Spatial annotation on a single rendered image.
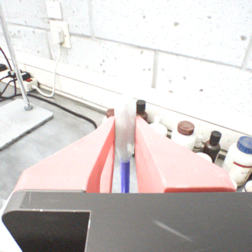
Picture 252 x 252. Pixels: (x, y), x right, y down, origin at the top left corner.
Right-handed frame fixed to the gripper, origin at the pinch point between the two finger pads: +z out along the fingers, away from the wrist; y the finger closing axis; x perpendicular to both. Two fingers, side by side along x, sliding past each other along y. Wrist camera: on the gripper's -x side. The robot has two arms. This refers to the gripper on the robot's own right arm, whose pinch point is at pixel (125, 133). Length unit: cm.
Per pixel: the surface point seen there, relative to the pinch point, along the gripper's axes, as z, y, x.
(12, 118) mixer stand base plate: 47, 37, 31
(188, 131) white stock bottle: 28.7, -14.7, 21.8
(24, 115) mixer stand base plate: 49, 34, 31
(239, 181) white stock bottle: 21.1, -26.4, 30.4
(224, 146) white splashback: 32, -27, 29
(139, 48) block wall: 52, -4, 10
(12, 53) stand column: 52, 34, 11
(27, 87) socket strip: 67, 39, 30
